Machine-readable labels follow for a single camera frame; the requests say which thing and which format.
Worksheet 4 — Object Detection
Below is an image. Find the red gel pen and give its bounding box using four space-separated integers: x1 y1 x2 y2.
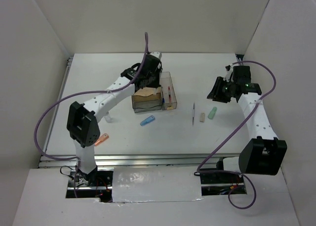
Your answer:
168 86 171 103

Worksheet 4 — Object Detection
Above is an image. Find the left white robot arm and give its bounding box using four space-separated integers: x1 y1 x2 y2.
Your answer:
67 52 162 186

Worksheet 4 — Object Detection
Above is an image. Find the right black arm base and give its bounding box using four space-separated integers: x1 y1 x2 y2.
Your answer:
194 168 244 185

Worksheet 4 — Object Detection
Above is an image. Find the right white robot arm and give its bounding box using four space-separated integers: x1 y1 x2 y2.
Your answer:
207 63 287 182

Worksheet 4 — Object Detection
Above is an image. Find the tiered clear stationery organizer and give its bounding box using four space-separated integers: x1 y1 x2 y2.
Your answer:
131 87 162 113

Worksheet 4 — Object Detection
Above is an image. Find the beige eraser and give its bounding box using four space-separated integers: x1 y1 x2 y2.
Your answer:
199 113 205 123

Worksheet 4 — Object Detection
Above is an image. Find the clear pen tray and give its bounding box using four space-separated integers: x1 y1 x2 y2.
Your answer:
160 72 177 111

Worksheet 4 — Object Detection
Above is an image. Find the blue transparent case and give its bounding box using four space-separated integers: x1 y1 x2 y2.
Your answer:
140 115 156 127

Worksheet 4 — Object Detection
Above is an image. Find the small blue cap bottle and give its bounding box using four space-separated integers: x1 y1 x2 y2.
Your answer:
104 112 113 123

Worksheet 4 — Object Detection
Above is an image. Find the orange transparent case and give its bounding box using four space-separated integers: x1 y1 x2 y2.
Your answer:
94 133 109 146

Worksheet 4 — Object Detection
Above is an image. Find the white foil sheet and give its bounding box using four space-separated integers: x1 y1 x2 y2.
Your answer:
112 166 202 203

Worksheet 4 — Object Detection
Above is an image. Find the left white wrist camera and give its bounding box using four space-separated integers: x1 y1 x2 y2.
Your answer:
150 52 162 60

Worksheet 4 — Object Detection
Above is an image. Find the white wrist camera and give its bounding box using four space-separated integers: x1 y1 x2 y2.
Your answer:
224 64 234 82
150 52 162 60

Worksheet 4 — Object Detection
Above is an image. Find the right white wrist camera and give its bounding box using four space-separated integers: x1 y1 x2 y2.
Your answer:
224 64 234 82

